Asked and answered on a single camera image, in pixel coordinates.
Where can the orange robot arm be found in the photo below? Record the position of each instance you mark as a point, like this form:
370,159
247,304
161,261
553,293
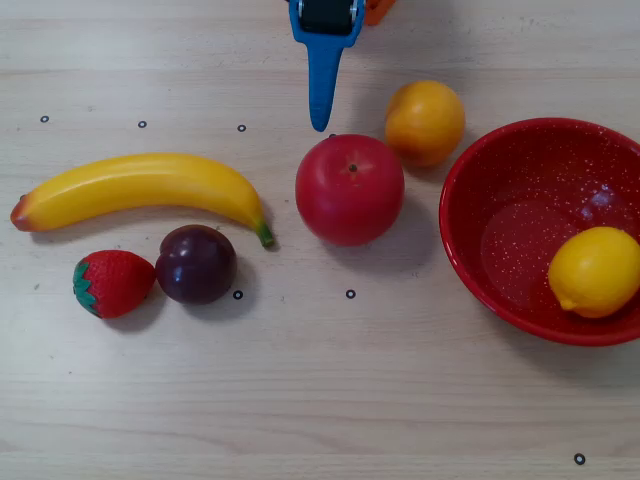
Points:
380,10

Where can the purple toy plum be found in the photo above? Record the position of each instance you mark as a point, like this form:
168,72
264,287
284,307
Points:
196,265

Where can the red toy apple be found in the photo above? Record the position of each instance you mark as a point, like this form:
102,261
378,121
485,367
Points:
350,200

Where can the yellow toy lemon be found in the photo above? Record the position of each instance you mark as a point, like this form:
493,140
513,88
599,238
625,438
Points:
595,270

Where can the orange toy peach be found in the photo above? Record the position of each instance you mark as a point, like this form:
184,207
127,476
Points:
425,122

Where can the yellow toy banana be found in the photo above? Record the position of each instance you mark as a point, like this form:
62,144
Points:
140,182

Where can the red toy strawberry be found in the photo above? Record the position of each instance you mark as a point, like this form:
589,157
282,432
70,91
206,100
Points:
120,282

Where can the red speckled bowl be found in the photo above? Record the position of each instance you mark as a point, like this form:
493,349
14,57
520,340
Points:
525,165

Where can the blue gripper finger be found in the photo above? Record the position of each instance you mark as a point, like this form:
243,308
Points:
322,85

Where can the blue gripper body with servo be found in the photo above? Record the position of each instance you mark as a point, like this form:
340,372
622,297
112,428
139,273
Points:
324,19

